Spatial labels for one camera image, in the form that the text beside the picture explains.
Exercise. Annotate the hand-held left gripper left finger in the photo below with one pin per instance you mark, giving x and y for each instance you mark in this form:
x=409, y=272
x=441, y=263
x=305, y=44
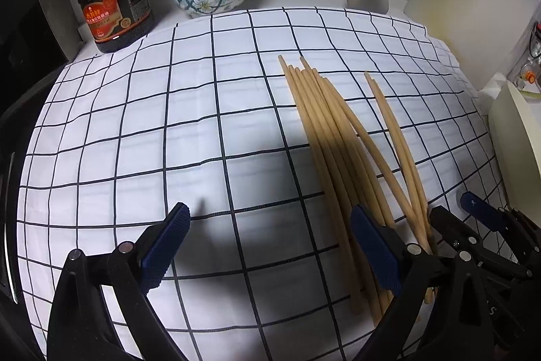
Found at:
x=165, y=247

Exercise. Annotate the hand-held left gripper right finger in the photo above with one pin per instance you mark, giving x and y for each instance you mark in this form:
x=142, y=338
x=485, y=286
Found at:
x=376, y=251

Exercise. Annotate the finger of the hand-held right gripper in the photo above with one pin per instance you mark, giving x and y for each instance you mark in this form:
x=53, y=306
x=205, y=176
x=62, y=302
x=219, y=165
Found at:
x=448, y=225
x=482, y=211

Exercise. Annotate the cream chopstick holder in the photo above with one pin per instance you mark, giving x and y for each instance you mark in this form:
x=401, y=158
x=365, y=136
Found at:
x=520, y=149

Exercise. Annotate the long wooden chopstick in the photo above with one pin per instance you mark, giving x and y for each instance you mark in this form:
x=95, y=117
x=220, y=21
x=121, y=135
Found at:
x=391, y=132
x=401, y=141

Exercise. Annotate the pile of wooden chopsticks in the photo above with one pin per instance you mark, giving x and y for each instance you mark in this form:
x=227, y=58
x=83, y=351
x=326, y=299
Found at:
x=325, y=141

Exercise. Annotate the white black checked cloth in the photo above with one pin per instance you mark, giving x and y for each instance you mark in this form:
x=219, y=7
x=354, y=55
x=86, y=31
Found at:
x=169, y=132

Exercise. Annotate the small clear bottle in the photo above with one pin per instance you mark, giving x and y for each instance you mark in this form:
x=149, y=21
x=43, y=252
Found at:
x=528, y=60

